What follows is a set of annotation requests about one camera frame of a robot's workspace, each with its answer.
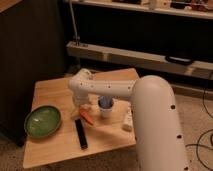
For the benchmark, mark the metal pole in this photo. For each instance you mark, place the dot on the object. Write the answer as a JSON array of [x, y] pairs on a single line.
[[76, 36]]

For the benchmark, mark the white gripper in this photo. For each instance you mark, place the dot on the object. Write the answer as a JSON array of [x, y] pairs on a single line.
[[78, 101]]

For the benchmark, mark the black rectangular bar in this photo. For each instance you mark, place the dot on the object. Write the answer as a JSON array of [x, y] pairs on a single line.
[[81, 134]]

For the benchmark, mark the white cup with blue item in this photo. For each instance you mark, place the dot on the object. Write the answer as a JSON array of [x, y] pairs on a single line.
[[105, 105]]

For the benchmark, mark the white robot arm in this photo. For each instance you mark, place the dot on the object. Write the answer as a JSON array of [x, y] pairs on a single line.
[[159, 138]]

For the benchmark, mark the white small bottle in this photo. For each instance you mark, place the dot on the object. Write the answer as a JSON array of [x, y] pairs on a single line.
[[127, 124]]

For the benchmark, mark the green ceramic bowl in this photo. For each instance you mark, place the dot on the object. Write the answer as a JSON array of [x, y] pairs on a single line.
[[42, 121]]

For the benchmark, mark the wooden table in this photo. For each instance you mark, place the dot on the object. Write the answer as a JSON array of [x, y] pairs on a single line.
[[105, 135]]

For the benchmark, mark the black handle on shelf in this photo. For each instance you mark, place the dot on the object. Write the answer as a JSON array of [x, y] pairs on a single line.
[[180, 61]]

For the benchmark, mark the upper wooden shelf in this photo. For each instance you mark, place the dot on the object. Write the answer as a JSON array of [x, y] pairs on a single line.
[[143, 8]]

